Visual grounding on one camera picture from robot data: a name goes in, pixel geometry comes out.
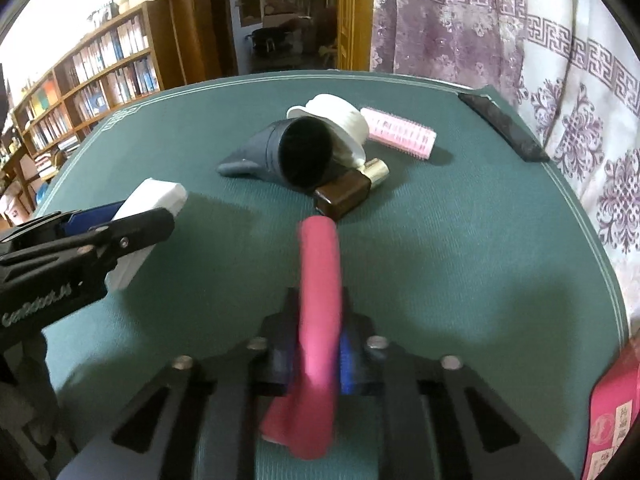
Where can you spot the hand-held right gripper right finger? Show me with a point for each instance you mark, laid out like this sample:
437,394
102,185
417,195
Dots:
350,365

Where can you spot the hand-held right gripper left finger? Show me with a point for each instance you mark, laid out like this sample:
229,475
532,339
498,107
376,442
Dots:
285,355

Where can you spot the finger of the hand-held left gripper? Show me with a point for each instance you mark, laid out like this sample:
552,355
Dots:
135,232
85,217

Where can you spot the plain white box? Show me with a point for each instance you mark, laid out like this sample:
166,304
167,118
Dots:
155,197

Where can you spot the pink foam curler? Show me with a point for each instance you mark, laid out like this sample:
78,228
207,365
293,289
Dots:
320,285

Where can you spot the pink biscuit tin box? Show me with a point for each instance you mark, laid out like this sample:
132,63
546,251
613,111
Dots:
612,410

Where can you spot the person's left hand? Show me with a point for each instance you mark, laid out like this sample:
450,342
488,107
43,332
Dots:
35,410

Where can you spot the wooden bookshelf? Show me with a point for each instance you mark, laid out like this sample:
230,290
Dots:
100,70

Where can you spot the dark grey funnel cup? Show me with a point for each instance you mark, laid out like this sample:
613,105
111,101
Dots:
260,152

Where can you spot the brown bottle gold cap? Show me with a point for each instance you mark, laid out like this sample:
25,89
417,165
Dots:
342,197

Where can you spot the beige cardboard box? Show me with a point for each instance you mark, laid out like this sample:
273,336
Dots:
145,0

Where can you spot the pink hair roller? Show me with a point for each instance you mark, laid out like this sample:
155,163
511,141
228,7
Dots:
400,132

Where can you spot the black phone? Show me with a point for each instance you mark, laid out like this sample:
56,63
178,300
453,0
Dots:
505,127

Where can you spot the wooden door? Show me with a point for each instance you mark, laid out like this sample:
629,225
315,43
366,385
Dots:
355,25

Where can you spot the white purple patterned curtain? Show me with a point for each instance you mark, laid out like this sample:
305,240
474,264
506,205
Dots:
550,60

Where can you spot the wooden door frame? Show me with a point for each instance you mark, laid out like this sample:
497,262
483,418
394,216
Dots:
195,20

